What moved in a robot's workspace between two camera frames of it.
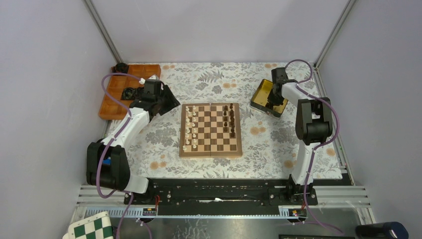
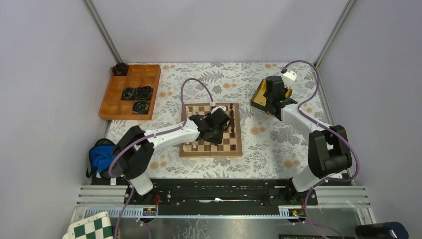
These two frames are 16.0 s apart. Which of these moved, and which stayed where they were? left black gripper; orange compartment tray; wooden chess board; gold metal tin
Moved: left black gripper
Stayed: wooden chess board; gold metal tin; orange compartment tray
